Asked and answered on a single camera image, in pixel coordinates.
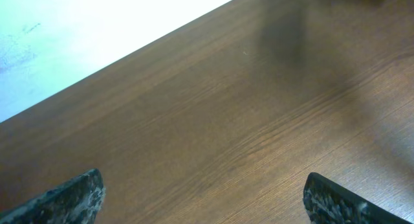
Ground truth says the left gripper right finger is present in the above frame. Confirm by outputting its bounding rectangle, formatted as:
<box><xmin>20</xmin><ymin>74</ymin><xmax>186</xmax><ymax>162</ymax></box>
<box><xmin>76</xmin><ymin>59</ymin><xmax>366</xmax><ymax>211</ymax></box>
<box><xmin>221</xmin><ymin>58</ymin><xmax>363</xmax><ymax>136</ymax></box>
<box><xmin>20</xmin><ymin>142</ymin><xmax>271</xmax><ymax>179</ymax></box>
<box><xmin>303</xmin><ymin>172</ymin><xmax>411</xmax><ymax>224</ymax></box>

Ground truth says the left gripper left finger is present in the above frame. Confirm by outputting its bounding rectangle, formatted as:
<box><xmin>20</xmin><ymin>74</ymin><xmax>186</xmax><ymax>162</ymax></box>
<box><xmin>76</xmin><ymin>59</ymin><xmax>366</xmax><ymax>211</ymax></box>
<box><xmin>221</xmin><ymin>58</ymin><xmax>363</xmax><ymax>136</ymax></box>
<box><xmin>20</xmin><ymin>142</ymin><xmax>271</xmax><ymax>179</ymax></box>
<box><xmin>1</xmin><ymin>168</ymin><xmax>106</xmax><ymax>224</ymax></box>

